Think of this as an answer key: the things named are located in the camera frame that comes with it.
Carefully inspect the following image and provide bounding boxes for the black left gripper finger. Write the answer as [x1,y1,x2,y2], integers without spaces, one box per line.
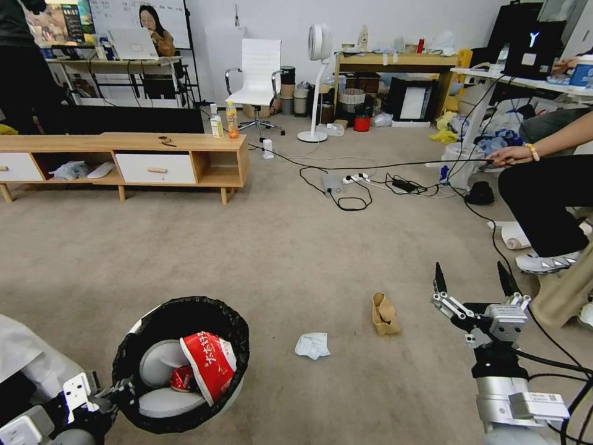
[111,376,140,405]

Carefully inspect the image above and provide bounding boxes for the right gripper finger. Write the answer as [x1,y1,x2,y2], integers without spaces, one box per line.
[430,262,475,321]
[497,261,532,312]

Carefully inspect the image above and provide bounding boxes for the white bin with black bag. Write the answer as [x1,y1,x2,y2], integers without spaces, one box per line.
[111,296,251,434]

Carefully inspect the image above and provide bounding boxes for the long black floor cable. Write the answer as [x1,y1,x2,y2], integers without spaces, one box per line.
[248,138,534,279]

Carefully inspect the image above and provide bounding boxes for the black round floor object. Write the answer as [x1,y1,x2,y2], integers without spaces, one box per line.
[465,181,496,206]

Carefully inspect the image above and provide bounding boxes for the grey small bin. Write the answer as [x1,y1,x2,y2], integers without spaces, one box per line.
[292,87,310,117]

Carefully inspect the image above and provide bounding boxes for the grey white sneaker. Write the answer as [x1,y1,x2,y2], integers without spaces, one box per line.
[515,250,583,276]

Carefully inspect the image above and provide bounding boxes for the white foam bowl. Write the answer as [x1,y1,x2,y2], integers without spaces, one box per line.
[138,339,187,388]
[137,386,208,419]

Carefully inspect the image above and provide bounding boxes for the white paper roll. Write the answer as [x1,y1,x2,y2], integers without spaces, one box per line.
[486,220,534,252]

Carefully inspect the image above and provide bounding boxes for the crushed red can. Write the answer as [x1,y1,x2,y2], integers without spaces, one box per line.
[168,365,196,393]

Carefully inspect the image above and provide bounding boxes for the red instant noodle cup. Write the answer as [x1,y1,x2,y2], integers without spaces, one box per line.
[179,331,238,407]

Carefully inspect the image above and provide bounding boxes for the person's leg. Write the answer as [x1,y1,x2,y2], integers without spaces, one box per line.
[497,155,593,258]

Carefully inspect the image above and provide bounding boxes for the white plastic bag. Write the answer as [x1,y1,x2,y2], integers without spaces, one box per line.
[439,140,475,187]

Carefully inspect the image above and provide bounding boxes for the crumpled white tissue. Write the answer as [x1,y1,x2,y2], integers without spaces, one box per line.
[294,331,332,362]

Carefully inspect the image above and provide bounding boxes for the silver power box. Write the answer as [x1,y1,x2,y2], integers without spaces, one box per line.
[322,173,344,198]

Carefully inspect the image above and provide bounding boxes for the yellow plastic bag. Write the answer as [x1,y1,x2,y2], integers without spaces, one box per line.
[427,110,458,144]

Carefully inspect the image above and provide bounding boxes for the white standing desk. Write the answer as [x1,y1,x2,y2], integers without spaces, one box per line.
[450,66,593,150]

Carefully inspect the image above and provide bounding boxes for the black framed white panel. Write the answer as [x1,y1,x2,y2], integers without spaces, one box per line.
[386,75,440,127]

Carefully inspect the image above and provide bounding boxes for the white slipper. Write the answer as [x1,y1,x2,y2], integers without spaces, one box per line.
[86,161,116,180]

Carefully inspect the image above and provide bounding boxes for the wooden TV cabinet white drawers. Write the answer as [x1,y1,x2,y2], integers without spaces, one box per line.
[0,132,251,206]

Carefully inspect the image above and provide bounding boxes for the clear crumpled plastic bag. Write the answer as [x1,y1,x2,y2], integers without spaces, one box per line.
[48,160,90,181]

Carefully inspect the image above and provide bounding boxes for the blue white tissue tub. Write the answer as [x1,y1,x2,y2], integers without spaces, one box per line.
[568,54,593,90]

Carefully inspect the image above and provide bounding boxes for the woven basket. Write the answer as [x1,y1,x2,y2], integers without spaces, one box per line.
[339,87,368,110]

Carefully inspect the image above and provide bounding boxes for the black computer tower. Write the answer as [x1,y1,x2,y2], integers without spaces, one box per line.
[502,1,567,80]

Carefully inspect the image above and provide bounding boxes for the wooden side table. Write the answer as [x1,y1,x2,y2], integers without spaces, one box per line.
[334,51,460,122]

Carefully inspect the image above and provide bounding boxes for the black flat television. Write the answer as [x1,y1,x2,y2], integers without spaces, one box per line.
[61,105,206,136]

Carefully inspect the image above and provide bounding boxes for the clear plastic bottle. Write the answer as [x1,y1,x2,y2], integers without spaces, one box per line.
[209,103,225,138]

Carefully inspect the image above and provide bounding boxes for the orange drink bottle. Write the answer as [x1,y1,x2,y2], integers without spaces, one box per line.
[225,100,240,140]

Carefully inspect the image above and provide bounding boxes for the white standing fan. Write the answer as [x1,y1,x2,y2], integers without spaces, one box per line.
[296,23,335,143]

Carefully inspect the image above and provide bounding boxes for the white office chair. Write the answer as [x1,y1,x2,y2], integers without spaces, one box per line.
[225,38,286,137]

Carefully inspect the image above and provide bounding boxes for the wooden office desk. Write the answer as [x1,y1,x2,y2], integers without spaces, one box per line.
[43,54,187,108]

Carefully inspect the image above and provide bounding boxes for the standing person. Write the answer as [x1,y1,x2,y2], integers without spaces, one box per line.
[0,0,68,136]

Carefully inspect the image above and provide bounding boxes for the white laptop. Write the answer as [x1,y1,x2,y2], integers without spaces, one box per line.
[107,27,160,62]

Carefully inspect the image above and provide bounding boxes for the person at desk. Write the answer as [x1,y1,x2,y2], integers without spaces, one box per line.
[138,4,177,59]

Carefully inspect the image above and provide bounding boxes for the whiteboard on stand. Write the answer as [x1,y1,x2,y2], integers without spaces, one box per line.
[87,0,203,108]

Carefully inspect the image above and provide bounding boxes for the computer monitor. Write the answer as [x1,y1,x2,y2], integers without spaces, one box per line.
[22,0,97,48]

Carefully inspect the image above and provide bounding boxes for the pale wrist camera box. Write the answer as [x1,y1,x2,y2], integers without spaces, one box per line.
[486,303,530,345]

